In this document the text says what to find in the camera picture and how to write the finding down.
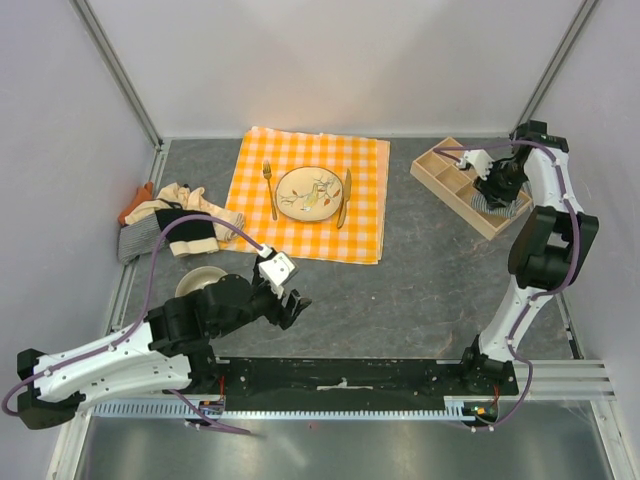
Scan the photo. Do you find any bird pattern ceramic plate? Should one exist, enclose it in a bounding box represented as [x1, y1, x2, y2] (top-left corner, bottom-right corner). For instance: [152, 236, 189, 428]
[275, 166, 343, 222]

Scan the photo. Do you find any beige ceramic bowl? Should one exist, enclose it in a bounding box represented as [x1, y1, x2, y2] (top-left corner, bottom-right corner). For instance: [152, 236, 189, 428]
[175, 266, 227, 297]

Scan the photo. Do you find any gold table knife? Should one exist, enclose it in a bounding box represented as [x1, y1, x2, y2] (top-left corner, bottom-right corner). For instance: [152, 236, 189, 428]
[336, 169, 352, 229]

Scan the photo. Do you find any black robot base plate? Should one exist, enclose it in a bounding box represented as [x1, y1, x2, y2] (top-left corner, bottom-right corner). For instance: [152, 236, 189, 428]
[191, 357, 519, 413]

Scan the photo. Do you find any left aluminium frame post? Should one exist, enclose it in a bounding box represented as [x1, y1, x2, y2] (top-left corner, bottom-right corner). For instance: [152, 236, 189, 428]
[68, 0, 166, 151]

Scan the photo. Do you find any orange checkered tablecloth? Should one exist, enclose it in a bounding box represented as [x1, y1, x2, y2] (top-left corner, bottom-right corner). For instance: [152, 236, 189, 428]
[226, 126, 390, 265]

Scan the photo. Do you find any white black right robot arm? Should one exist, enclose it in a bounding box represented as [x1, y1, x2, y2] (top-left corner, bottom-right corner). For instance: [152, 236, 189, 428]
[457, 120, 599, 394]

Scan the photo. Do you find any grey aluminium frame post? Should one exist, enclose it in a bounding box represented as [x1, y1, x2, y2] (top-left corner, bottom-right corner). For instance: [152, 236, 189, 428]
[509, 0, 601, 135]

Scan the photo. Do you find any cream cloth garment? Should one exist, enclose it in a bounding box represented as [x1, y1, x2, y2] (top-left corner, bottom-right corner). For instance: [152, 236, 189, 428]
[121, 183, 246, 230]

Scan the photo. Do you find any gold fork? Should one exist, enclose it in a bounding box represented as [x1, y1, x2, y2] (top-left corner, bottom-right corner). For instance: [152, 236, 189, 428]
[262, 160, 278, 221]

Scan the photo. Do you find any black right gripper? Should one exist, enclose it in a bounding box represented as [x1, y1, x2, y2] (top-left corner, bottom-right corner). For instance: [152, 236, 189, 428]
[472, 159, 528, 209]

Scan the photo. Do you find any grey striped underwear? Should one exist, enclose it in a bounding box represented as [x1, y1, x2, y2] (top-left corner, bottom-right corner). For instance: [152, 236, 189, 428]
[470, 193, 524, 219]

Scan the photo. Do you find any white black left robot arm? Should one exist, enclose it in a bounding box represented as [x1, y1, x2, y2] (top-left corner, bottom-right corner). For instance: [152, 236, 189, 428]
[17, 274, 311, 430]

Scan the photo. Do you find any white cable duct strip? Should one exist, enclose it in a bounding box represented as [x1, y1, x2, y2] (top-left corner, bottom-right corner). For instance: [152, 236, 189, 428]
[92, 396, 478, 422]

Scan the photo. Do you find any wooden compartment tray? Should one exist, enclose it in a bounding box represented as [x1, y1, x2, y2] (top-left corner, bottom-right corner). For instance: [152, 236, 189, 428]
[410, 148, 532, 240]

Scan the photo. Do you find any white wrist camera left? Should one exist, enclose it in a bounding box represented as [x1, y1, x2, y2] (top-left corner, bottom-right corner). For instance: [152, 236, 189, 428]
[258, 244, 299, 298]

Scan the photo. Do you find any orange cloth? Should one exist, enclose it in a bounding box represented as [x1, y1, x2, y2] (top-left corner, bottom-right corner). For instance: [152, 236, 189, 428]
[118, 182, 154, 227]

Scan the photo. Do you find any grey striped garment pile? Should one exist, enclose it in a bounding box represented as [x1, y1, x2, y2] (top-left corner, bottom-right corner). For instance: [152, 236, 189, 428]
[117, 217, 161, 265]

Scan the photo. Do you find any black cream garment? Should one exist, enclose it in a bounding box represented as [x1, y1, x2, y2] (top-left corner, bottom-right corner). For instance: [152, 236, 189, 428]
[155, 209, 219, 258]

